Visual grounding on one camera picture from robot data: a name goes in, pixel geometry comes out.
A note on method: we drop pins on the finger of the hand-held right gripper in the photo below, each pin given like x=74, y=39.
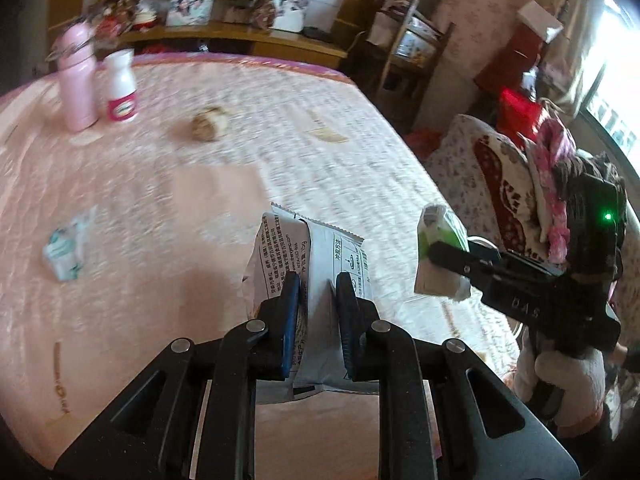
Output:
x=460, y=260

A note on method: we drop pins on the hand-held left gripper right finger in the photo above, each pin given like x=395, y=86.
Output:
x=345, y=320

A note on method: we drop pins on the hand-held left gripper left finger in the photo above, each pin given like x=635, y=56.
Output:
x=290, y=320

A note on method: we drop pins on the green and white carton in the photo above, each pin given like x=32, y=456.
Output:
x=440, y=230

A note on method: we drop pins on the cream plastic bucket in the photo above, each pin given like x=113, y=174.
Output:
x=519, y=331

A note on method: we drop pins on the white printed snack wrapper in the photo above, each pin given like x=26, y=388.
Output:
x=320, y=255

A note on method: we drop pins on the red and white floral blanket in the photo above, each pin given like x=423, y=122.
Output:
x=465, y=170

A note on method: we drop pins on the orange red cloth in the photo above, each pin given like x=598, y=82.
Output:
x=425, y=142

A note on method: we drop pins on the dark brown garment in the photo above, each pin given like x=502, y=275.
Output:
x=565, y=175

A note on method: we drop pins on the pink patterned fleece garment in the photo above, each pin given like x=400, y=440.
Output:
x=550, y=145

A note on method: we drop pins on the red bag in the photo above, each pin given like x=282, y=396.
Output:
x=517, y=110

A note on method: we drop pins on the pink quilted bed cover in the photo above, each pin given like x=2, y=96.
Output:
x=175, y=200

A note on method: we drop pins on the pale paper strip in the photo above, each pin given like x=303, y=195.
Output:
x=327, y=133

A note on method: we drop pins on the wooden chair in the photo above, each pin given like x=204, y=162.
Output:
x=387, y=60

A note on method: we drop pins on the crumpled brown paper ball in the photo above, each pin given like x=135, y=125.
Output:
x=210, y=122

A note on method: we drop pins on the pale pink floral cloth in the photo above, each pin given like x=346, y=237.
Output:
x=475, y=35

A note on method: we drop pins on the window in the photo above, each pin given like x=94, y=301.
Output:
x=620, y=85

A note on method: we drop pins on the crumpled teal wrapper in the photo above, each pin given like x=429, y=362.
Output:
x=62, y=255

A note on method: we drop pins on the white box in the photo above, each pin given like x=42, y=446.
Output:
x=540, y=20

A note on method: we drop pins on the wooden cabinet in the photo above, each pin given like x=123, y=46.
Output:
x=280, y=42

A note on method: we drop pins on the white bottle with pink label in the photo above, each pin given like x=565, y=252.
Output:
x=120, y=80

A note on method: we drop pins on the white printed container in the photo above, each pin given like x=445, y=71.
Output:
x=290, y=15

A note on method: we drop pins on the framed photo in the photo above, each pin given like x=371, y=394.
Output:
x=189, y=11

